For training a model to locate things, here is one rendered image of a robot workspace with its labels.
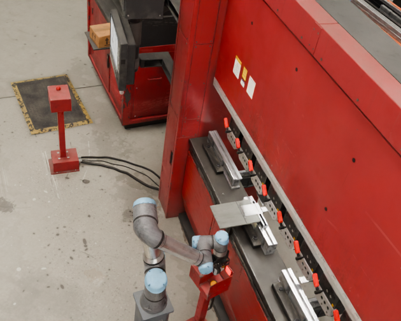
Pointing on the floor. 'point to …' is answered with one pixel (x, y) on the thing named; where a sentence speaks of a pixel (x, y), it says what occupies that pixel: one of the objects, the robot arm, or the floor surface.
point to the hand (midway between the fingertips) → (213, 273)
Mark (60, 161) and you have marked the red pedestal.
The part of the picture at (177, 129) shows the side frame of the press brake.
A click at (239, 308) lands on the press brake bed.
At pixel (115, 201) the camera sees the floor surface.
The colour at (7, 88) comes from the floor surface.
